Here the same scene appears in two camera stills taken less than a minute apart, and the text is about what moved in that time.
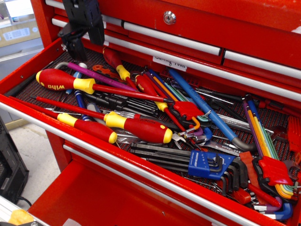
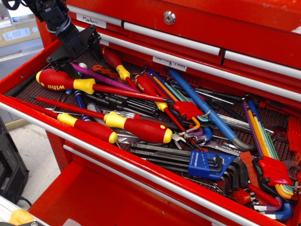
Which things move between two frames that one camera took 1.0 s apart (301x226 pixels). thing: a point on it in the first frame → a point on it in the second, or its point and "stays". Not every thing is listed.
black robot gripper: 82,15 → 73,44
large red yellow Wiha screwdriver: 54,79 stays
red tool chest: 188,113 stays
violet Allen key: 96,76 stays
